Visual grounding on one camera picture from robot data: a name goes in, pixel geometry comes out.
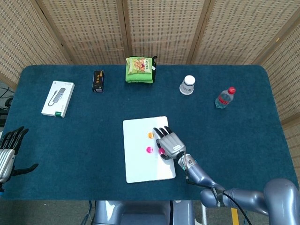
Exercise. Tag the upturned white paper cup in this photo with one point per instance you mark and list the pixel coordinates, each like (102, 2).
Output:
(187, 87)

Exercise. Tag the small black carton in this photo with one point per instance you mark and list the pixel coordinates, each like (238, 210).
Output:
(98, 82)

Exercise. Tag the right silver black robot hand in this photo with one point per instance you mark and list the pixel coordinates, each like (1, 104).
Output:
(172, 144)

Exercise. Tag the round orange magnet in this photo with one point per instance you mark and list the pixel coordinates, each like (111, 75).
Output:
(150, 135)

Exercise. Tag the woven folding screen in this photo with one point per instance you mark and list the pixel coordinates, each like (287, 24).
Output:
(164, 30)

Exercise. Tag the clear bottle red cap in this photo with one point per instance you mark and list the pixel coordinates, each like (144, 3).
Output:
(223, 99)

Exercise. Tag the green snack bag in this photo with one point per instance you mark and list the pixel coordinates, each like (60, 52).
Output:
(138, 65)

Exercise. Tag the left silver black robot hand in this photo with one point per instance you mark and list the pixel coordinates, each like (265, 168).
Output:
(7, 159)

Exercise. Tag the teal table mat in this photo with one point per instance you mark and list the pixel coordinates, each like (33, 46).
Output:
(93, 140)

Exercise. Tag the white magnetic board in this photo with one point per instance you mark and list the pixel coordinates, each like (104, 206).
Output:
(140, 164)

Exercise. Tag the grey robot torso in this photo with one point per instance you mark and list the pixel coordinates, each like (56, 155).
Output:
(140, 213)

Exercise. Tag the round pink magnet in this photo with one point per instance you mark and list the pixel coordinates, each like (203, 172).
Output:
(149, 150)
(161, 151)

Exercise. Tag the white product box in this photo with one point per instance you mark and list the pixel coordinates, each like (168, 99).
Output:
(58, 98)

